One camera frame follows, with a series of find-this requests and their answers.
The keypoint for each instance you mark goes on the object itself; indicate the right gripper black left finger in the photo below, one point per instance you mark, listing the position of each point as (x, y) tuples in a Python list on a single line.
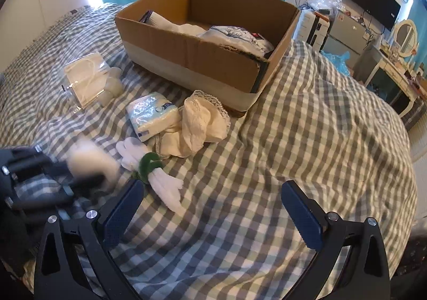
[(58, 272)]

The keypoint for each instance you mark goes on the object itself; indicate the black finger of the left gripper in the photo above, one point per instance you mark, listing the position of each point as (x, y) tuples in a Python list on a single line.
[(28, 162)]

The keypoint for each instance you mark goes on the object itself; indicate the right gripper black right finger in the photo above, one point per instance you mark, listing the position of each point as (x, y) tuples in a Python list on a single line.
[(365, 274)]

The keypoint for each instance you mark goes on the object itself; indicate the white fluffy cotton ball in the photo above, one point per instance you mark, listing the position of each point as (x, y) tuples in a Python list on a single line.
[(87, 158)]

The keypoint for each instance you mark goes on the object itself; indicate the white gloves with green tie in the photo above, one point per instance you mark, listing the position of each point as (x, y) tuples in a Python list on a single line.
[(148, 167)]

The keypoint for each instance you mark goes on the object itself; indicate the clear pouch with white cloth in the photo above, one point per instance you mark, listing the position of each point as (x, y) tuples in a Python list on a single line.
[(85, 78)]

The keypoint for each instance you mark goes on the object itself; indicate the blue floral tissue pack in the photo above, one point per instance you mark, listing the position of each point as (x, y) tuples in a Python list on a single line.
[(151, 115)]

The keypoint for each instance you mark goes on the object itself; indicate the cream lace cloth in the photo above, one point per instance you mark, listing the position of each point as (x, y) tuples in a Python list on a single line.
[(203, 119)]

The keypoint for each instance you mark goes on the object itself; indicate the grey checkered bed sheet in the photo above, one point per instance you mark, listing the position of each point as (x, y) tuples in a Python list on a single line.
[(344, 147)]

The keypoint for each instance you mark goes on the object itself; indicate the white dressing table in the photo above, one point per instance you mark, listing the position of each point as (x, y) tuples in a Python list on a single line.
[(389, 82)]

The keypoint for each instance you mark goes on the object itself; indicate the blue plastic bag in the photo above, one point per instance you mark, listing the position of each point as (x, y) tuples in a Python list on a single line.
[(339, 61)]

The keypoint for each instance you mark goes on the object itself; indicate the brown cardboard box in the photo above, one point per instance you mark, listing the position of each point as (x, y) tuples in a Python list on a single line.
[(235, 77)]

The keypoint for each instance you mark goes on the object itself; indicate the white patterned fabric pack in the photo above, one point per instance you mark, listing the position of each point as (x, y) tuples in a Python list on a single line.
[(240, 38)]

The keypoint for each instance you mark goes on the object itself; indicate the white oval vanity mirror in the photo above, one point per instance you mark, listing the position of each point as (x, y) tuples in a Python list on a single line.
[(405, 35)]

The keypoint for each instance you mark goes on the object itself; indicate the grey mini fridge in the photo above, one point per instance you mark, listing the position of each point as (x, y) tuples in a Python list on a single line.
[(345, 34)]

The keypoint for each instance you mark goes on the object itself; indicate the white suitcase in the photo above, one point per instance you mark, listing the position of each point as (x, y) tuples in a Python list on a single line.
[(312, 28)]

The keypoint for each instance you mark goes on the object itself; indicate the clear plastic bags pile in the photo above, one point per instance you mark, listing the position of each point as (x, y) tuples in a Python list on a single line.
[(331, 5)]

